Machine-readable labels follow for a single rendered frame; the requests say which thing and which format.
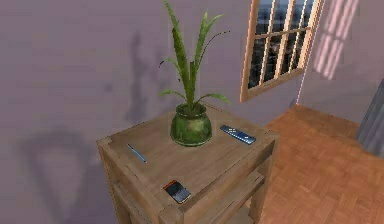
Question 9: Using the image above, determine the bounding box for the blue pen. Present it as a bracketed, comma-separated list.
[126, 143, 148, 164]

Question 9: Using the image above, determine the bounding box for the black mobile phone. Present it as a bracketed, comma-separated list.
[162, 179, 193, 205]

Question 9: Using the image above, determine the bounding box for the wooden side table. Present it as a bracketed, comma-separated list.
[96, 103, 280, 224]

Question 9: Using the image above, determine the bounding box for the wooden framed window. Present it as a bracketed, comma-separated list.
[239, 0, 325, 104]

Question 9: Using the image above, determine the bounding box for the houseplant in green pot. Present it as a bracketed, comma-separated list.
[157, 0, 232, 148]

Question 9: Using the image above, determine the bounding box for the blue remote control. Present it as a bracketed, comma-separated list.
[219, 124, 257, 146]

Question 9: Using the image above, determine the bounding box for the grey curtain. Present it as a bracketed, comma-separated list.
[355, 77, 384, 159]

